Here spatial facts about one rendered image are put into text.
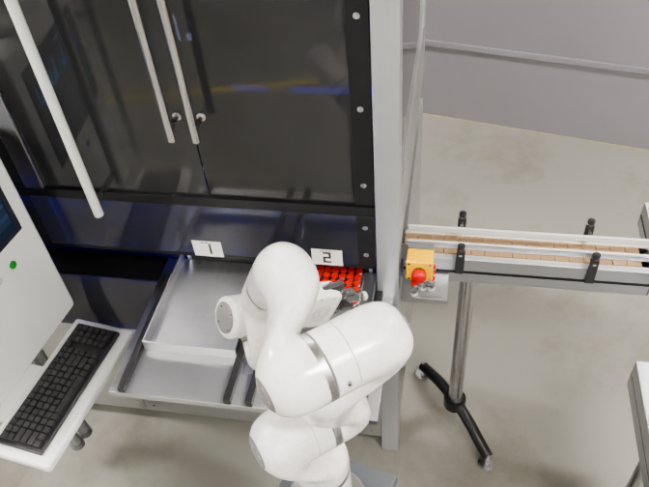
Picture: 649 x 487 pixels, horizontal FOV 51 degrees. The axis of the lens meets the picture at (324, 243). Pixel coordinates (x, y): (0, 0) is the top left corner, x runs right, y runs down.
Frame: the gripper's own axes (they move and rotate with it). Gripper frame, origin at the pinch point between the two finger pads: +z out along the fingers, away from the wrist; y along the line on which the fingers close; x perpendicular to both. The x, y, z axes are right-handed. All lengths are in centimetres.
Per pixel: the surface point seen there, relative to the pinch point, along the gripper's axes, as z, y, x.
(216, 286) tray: 4, -42, 44
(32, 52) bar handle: -51, 15, 67
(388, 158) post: 14.5, 23.2, 20.6
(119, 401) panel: 5, -131, 69
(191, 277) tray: 0, -45, 51
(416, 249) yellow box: 37.0, -2.3, 14.6
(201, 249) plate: -3, -31, 49
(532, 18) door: 206, 25, 136
